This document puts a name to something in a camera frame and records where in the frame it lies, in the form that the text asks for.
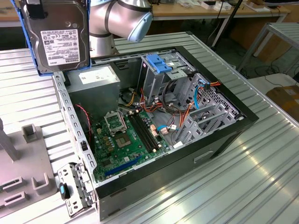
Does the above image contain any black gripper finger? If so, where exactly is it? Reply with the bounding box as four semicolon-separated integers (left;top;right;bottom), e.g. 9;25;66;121
27;0;45;20

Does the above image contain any small white box black top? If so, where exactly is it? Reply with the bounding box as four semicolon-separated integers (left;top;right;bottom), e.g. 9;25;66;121
202;0;217;10

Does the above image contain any black stand leg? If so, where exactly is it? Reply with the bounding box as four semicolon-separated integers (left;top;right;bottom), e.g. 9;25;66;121
211;0;243;49

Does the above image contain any red orange wire bundle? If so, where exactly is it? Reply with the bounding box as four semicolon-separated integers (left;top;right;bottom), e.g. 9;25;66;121
139;87;164;115

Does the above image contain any wooden desk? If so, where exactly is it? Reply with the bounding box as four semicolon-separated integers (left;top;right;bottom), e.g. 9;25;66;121
0;0;292;28

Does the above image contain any brown cardboard box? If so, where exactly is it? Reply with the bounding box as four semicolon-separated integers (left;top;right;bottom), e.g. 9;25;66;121
265;85;299;122

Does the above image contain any red black fan wire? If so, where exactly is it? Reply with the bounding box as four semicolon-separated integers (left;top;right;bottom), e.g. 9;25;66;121
74;104;93;142

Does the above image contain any blue plastic drive latch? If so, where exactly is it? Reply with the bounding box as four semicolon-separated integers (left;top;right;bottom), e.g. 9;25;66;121
146;54;173;74

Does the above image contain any hard disk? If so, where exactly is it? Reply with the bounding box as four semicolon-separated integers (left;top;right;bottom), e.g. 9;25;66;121
15;0;92;77

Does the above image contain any blue expansion slot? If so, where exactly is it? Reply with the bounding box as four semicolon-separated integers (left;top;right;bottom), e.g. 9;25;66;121
104;155;142;177

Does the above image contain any yellow black wire bundle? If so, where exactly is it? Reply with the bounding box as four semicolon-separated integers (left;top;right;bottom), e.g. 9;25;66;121
119;87;139;108

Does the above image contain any grey power supply unit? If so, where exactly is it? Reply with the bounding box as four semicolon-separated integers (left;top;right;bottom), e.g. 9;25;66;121
65;64;121;119

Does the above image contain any green motherboard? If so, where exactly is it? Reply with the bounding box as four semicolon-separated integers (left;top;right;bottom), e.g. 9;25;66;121
90;109;173;183

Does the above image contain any metal disk bay cage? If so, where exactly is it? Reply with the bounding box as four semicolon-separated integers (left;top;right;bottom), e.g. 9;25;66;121
174;73;245;148

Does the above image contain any metal socket cover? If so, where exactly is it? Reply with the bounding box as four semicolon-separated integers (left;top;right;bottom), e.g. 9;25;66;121
104;112;128;135

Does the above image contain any grey parts rack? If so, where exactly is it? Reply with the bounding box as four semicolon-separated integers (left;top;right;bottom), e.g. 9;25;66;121
0;118;59;210

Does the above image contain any orange power wire black plug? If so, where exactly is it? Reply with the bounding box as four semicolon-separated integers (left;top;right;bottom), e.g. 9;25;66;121
177;80;222;131

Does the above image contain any metal optical drive cage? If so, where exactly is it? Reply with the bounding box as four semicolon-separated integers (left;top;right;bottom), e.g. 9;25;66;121
137;52;196;105

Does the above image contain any blue data wire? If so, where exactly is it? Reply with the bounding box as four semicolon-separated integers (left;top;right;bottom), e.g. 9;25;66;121
194;78;209;110

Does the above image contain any blue black latch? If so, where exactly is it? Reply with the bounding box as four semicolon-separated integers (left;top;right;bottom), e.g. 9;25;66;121
58;182;71;200

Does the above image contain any white side table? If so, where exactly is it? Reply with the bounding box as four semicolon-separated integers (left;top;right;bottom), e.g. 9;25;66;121
246;73;299;96

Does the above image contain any black RAM slot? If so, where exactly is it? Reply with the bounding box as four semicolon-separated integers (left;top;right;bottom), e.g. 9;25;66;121
134;112;162;150
127;113;155;154

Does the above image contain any black cable loop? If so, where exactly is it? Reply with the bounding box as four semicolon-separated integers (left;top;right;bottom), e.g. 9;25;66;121
163;80;185;115

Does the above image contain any black open PC case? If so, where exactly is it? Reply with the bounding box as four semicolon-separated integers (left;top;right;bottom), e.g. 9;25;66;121
48;45;260;222

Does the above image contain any metal card retention bracket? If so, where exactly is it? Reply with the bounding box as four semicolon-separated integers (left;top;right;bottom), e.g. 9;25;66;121
57;162;98;218

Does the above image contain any CPU socket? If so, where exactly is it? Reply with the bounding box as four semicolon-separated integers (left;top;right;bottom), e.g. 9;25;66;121
114;132;131;149

